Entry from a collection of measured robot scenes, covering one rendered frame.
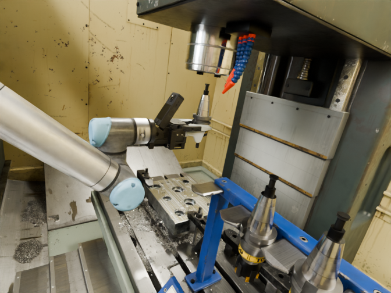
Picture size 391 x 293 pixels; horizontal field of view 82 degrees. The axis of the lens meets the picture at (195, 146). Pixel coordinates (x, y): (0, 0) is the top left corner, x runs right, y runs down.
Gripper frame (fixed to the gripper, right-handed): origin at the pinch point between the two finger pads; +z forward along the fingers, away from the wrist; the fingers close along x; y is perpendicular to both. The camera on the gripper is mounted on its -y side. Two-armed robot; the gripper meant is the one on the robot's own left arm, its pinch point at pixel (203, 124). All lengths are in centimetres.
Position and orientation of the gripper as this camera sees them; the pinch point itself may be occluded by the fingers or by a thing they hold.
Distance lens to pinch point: 77.0
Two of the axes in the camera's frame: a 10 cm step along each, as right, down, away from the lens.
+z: 8.3, -0.6, 5.5
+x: 5.4, 3.4, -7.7
